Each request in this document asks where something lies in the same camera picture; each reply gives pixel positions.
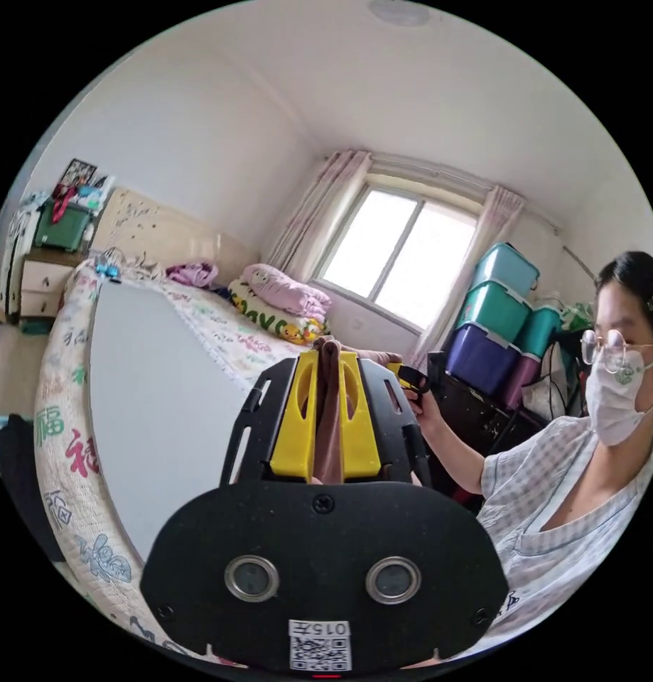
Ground green box with clutter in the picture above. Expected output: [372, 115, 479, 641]
[33, 180, 109, 252]

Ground bed with printed sheet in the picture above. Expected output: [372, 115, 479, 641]
[31, 186, 333, 670]

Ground window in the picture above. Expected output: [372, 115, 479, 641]
[311, 183, 480, 332]

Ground white nightstand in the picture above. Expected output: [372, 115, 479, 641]
[18, 254, 81, 322]

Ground pink folded blanket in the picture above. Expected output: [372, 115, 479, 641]
[242, 263, 333, 322]

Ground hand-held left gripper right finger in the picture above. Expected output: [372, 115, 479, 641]
[339, 351, 382, 480]

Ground blue storage box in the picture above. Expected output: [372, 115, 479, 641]
[445, 321, 525, 396]

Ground brown patterned long sleeve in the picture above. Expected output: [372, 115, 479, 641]
[308, 336, 405, 485]

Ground purple storage box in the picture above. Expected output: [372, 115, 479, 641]
[500, 353, 541, 411]

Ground folded blanket with green print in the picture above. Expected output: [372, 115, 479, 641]
[227, 278, 328, 346]

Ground person's right hand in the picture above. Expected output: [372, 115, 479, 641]
[410, 391, 448, 433]

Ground pile of clothes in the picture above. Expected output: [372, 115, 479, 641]
[165, 259, 220, 290]

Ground white flat board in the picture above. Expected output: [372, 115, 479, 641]
[87, 278, 269, 563]

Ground person's right forearm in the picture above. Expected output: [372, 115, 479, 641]
[431, 414, 488, 495]

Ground pink curtain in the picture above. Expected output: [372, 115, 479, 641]
[261, 150, 373, 269]
[411, 185, 527, 369]

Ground small blue toy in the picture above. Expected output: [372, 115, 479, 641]
[93, 249, 123, 282]

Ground small teal storage box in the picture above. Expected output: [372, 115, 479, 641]
[517, 305, 563, 359]

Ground person's body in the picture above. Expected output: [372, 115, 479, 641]
[474, 250, 653, 643]

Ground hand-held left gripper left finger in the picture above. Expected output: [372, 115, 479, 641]
[269, 351, 320, 479]

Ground black cabinet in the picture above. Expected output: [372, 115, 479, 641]
[426, 350, 552, 460]

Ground green storage box with lid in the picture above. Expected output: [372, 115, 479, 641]
[455, 279, 533, 344]

